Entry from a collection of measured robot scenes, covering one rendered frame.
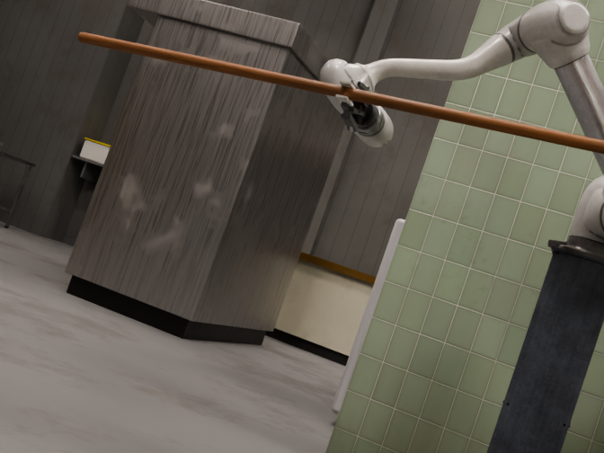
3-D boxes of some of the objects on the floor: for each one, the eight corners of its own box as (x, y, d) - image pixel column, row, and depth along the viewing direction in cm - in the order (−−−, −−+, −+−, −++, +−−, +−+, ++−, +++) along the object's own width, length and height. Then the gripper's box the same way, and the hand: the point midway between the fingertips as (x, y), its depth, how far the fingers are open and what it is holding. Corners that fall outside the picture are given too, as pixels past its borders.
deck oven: (141, 297, 770) (225, 63, 782) (271, 348, 726) (359, 99, 739) (26, 278, 607) (135, -18, 619) (186, 341, 563) (300, 22, 576)
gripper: (385, 90, 235) (366, 61, 213) (368, 146, 234) (348, 122, 211) (359, 85, 237) (338, 56, 215) (343, 140, 236) (320, 116, 214)
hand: (346, 93), depth 216 cm, fingers closed on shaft, 3 cm apart
